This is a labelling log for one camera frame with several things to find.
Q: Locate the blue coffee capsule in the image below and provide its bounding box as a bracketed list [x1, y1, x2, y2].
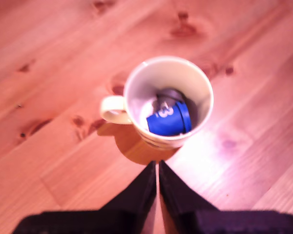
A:
[146, 101, 192, 137]

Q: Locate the printed ceramic mug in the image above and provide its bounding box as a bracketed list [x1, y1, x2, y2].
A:
[100, 56, 214, 150]

